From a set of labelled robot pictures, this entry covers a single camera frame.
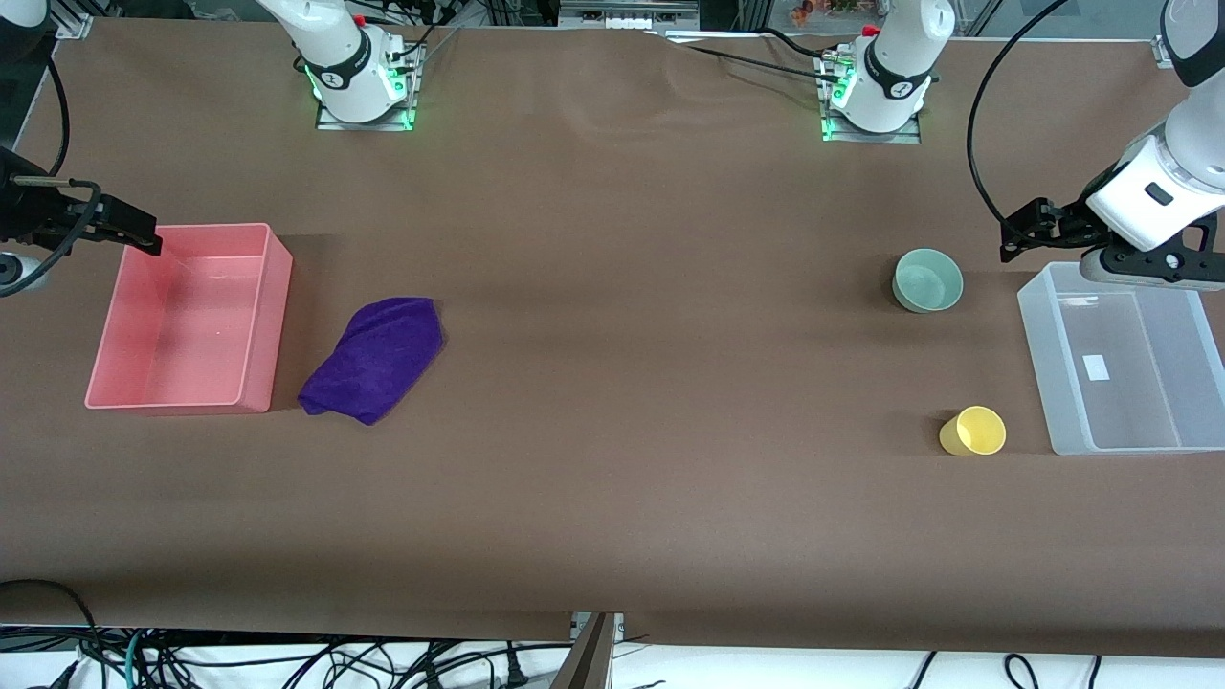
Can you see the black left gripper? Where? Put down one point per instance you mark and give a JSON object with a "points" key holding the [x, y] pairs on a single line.
{"points": [[1080, 222]]}

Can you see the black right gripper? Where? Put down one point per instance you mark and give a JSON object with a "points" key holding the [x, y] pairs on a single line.
{"points": [[21, 212]]}

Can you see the green bowl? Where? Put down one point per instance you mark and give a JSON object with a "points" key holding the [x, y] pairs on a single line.
{"points": [[928, 282]]}

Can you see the yellow cup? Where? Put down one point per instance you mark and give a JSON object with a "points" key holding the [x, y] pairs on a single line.
{"points": [[976, 431]]}

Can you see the purple cloth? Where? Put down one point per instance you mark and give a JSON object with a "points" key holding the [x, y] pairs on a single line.
{"points": [[378, 359]]}

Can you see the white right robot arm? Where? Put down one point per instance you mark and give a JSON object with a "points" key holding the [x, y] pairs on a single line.
{"points": [[345, 67]]}

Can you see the pink plastic bin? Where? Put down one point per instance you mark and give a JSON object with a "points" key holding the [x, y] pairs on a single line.
{"points": [[191, 378]]}

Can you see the clear plastic bin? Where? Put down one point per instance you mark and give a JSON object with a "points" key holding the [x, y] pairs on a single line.
{"points": [[1120, 411]]}

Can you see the orange background items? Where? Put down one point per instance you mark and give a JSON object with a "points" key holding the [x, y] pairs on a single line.
{"points": [[804, 11]]}

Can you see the wrinkled table cover sheet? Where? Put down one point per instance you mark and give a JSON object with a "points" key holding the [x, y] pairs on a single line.
{"points": [[612, 383]]}

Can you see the white power strip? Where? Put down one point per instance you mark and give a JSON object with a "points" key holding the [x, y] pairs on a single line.
{"points": [[622, 17]]}

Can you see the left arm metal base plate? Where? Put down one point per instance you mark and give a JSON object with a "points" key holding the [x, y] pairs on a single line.
{"points": [[904, 138]]}

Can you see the aluminium frame corner bracket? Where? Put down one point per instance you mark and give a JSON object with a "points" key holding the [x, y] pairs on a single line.
{"points": [[75, 26], [1162, 50]]}

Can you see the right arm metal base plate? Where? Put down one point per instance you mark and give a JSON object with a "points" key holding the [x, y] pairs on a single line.
{"points": [[383, 123]]}

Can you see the metal table bracket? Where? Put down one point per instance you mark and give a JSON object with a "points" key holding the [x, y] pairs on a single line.
{"points": [[593, 660]]}

